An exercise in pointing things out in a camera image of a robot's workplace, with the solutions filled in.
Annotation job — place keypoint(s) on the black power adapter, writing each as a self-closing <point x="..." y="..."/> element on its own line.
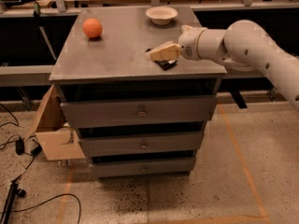
<point x="19" y="146"/>

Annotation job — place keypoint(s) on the brown cardboard box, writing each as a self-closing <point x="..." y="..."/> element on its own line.
<point x="58" y="140"/>

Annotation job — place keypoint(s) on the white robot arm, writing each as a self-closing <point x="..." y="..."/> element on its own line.
<point x="243" y="46"/>

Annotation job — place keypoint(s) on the grey drawer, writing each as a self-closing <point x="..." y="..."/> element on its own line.
<point x="142" y="143"/>
<point x="129" y="168"/>
<point x="109" y="113"/>

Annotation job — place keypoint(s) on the top grey drawer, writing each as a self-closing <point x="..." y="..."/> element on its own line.
<point x="109" y="113"/>

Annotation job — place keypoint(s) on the middle grey drawer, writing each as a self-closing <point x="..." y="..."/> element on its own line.
<point x="142" y="143"/>

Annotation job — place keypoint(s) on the orange fruit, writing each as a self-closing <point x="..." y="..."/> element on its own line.
<point x="92" y="28"/>

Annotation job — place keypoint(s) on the bottom grey drawer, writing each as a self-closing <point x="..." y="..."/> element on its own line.
<point x="129" y="168"/>

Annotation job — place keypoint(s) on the dark rxbar chocolate wrapper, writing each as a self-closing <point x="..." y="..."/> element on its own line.
<point x="164" y="64"/>

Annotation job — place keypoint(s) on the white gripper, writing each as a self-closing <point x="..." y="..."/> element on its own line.
<point x="189" y="43"/>

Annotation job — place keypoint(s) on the white bowl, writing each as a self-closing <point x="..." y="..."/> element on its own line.
<point x="161" y="15"/>

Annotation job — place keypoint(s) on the black stand leg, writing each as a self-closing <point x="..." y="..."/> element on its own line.
<point x="14" y="191"/>

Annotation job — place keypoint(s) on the grey drawer cabinet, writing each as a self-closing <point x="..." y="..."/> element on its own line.
<point x="114" y="66"/>

